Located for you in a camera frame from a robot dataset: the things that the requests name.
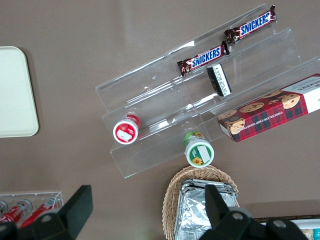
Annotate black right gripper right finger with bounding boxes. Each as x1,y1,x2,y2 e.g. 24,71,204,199
199,184,310,240

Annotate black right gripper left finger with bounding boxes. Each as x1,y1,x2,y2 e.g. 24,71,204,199
0,184,94,240

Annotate woven wicker basket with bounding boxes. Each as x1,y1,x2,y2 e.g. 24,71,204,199
161,165,240,240

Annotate cream plastic tray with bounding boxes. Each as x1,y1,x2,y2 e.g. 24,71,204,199
0,45,40,138

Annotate red cola bottle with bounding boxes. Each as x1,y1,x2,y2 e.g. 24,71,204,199
0,199,34,224
19,197,62,229

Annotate silver foil wrapped package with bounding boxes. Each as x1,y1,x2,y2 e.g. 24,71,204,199
174,178,237,240

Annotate clear acrylic bottle box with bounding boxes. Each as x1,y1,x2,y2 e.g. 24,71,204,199
0,191,65,227

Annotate green-lidded small cup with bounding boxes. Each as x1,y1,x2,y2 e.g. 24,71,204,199
182,131,215,169

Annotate red-lidded small cup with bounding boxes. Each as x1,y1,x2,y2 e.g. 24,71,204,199
112,114,142,146

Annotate red tartan shortbread box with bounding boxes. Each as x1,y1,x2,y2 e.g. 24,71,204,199
217,73,320,143

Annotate clear acrylic tiered stand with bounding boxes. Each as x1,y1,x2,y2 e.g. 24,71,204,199
94,2,320,179

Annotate small black barcode box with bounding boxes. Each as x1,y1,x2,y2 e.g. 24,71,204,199
206,63,233,98

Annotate Snickers chocolate bar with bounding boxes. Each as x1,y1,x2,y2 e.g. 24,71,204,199
223,4,278,45
176,40,231,78

